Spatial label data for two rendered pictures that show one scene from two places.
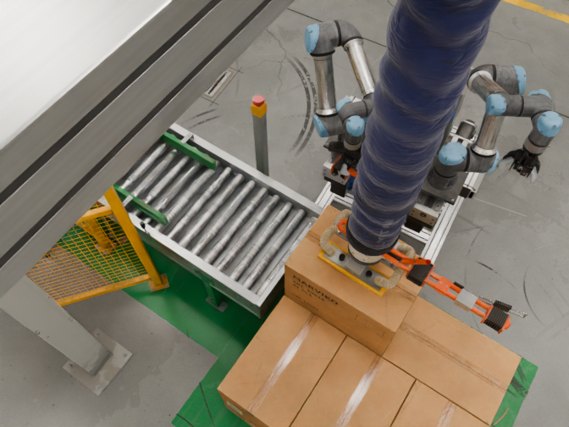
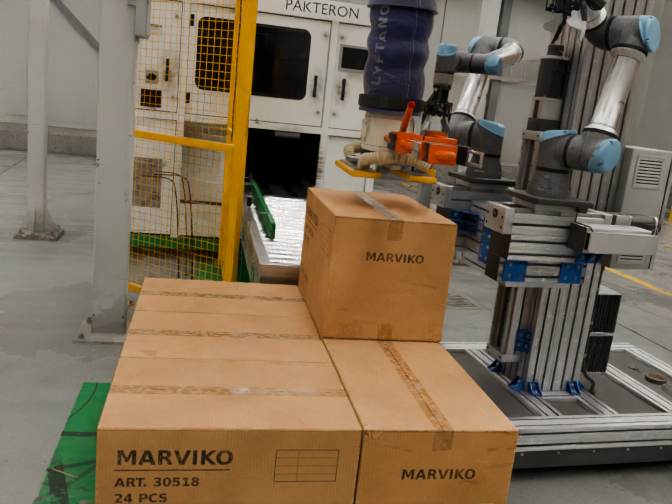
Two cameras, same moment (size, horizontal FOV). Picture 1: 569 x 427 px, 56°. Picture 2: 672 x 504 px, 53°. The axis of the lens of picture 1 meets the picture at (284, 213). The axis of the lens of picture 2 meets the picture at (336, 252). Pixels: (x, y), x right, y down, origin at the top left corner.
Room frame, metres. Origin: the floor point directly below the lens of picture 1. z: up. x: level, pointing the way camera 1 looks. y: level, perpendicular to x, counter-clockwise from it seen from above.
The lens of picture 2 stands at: (-0.76, -1.92, 1.29)
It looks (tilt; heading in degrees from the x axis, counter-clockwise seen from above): 13 degrees down; 44
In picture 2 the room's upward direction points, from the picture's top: 6 degrees clockwise
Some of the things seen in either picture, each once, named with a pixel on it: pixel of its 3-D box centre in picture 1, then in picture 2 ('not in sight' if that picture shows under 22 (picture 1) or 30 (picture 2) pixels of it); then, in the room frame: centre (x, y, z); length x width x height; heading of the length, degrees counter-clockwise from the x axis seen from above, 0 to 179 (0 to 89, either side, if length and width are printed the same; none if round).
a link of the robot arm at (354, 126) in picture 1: (354, 129); (446, 59); (1.42, -0.30, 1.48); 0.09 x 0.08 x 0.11; 15
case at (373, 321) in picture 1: (355, 280); (368, 258); (1.03, -0.36, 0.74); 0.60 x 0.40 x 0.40; 56
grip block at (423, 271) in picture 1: (419, 271); (405, 142); (0.90, -0.57, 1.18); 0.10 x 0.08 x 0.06; 145
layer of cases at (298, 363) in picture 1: (366, 381); (285, 395); (0.62, -0.44, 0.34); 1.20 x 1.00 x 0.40; 56
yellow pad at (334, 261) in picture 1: (355, 266); (357, 164); (0.96, -0.32, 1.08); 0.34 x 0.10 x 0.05; 55
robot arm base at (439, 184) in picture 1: (444, 172); (550, 181); (1.46, -0.78, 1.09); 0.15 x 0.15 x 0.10
